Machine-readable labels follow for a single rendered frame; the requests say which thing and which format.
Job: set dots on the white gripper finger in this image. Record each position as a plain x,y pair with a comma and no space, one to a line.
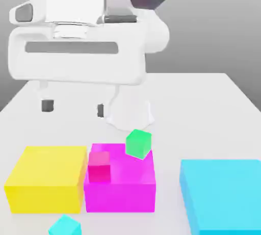
100,110
47,106

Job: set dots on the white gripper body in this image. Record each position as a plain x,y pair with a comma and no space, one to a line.
81,65

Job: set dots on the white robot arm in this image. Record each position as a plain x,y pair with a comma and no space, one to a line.
75,2

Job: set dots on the small green cube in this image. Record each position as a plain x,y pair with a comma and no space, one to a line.
138,144

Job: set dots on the small red cube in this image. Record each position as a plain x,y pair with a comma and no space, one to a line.
99,167

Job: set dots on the small cyan cube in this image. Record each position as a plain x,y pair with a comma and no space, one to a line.
65,226

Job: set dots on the large yellow box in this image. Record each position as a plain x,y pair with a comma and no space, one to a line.
47,173

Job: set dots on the large magenta box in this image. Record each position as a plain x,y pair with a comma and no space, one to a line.
122,194

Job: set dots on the large cyan box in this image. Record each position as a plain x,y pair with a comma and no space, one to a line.
224,196

